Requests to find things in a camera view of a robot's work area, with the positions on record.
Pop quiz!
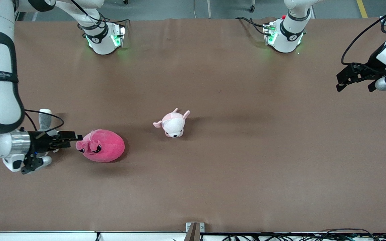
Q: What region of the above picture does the round pink plush toy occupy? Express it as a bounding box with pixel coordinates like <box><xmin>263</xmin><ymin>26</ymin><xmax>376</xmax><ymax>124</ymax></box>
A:
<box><xmin>76</xmin><ymin>129</ymin><xmax>125</xmax><ymax>163</ymax></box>

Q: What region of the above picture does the grey white plush husky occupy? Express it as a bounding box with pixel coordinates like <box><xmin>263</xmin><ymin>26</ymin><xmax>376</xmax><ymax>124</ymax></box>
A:
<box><xmin>38</xmin><ymin>108</ymin><xmax>60</xmax><ymax>153</ymax></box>

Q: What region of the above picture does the small pale pink plush dog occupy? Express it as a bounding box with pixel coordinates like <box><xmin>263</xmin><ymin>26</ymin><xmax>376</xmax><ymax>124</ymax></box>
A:
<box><xmin>153</xmin><ymin>108</ymin><xmax>191</xmax><ymax>138</ymax></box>

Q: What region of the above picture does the brown table cover sheet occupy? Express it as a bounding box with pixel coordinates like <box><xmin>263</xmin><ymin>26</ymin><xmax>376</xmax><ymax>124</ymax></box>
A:
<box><xmin>0</xmin><ymin>17</ymin><xmax>386</xmax><ymax>233</ymax></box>

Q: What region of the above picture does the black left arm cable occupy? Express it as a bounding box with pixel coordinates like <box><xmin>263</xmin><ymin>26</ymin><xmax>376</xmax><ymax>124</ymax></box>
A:
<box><xmin>341</xmin><ymin>0</ymin><xmax>386</xmax><ymax>66</ymax></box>

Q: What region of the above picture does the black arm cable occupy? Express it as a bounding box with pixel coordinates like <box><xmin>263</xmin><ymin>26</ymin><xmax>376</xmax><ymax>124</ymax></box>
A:
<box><xmin>23</xmin><ymin>108</ymin><xmax>66</xmax><ymax>133</ymax></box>
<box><xmin>341</xmin><ymin>0</ymin><xmax>386</xmax><ymax>66</ymax></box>

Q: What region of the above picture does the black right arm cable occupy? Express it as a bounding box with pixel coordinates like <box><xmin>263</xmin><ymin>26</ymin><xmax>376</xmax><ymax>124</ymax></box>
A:
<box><xmin>23</xmin><ymin>108</ymin><xmax>66</xmax><ymax>133</ymax></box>

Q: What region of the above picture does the white table edge rail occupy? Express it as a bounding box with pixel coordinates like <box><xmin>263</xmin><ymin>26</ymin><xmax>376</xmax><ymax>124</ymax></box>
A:
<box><xmin>0</xmin><ymin>231</ymin><xmax>386</xmax><ymax>241</ymax></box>

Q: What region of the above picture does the black base cable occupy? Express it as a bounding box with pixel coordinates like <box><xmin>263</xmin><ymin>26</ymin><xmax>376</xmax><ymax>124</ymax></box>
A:
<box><xmin>236</xmin><ymin>16</ymin><xmax>271</xmax><ymax>36</ymax></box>
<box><xmin>69</xmin><ymin>0</ymin><xmax>130</xmax><ymax>32</ymax></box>

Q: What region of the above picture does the metal table edge bracket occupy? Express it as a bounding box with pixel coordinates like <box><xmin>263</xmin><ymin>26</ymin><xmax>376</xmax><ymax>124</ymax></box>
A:
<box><xmin>185</xmin><ymin>222</ymin><xmax>205</xmax><ymax>241</ymax></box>

